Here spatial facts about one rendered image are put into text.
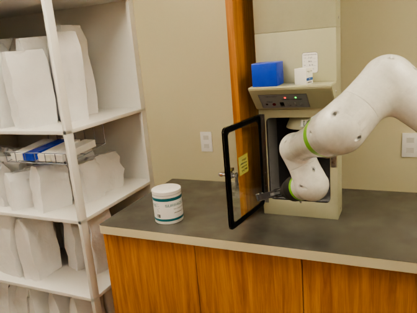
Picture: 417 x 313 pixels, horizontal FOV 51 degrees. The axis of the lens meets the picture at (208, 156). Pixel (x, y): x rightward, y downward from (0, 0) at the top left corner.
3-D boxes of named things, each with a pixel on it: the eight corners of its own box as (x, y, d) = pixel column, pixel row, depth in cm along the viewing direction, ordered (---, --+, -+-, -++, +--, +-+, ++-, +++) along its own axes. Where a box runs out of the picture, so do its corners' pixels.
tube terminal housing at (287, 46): (278, 194, 218) (271, 33, 199) (347, 199, 204) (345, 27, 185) (263, 213, 196) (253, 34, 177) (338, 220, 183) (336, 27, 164)
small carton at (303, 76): (301, 83, 172) (300, 67, 170) (313, 82, 169) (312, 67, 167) (294, 84, 168) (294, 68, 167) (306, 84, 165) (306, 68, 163)
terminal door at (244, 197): (264, 204, 193) (260, 113, 183) (231, 231, 168) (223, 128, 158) (263, 204, 193) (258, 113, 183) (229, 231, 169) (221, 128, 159)
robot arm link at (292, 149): (314, 164, 115) (352, 148, 116) (296, 125, 116) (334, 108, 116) (284, 172, 151) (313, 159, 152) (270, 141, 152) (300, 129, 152)
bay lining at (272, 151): (284, 180, 214) (281, 108, 206) (339, 183, 203) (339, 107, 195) (270, 197, 193) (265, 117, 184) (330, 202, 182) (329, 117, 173)
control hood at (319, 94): (257, 108, 185) (256, 84, 182) (337, 107, 171) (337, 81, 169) (248, 113, 175) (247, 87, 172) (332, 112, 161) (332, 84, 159)
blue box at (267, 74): (260, 84, 181) (259, 62, 179) (283, 83, 177) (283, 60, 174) (252, 87, 172) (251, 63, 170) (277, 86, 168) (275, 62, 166)
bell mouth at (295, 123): (291, 122, 199) (291, 110, 198) (331, 122, 192) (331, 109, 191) (281, 130, 184) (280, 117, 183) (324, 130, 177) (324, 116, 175)
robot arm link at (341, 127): (389, 122, 98) (349, 84, 98) (350, 163, 97) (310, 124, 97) (357, 134, 116) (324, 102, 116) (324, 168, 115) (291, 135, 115)
